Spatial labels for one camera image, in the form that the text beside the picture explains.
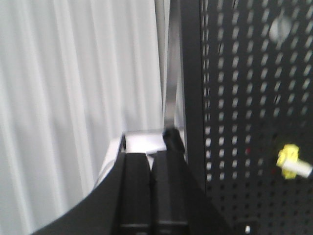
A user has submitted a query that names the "grey pleated curtain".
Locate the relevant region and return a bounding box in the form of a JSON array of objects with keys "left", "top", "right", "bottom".
[{"left": 0, "top": 0, "right": 162, "bottom": 235}]

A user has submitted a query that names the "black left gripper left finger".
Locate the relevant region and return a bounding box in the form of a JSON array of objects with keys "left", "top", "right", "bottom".
[{"left": 119, "top": 153, "right": 151, "bottom": 235}]

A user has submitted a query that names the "yellow toggle switch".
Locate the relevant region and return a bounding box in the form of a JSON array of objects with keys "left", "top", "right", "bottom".
[{"left": 276, "top": 144, "right": 313, "bottom": 180}]

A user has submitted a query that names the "black electronics box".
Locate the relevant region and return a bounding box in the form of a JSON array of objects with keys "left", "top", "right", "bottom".
[{"left": 93, "top": 129, "right": 166, "bottom": 190}]

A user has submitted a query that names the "black perforated pegboard panel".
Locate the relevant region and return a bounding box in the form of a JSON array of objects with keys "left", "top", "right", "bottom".
[{"left": 180, "top": 0, "right": 313, "bottom": 235}]

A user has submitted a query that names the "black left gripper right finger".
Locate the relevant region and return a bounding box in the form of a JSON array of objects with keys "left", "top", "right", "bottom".
[{"left": 153, "top": 151, "right": 189, "bottom": 235}]

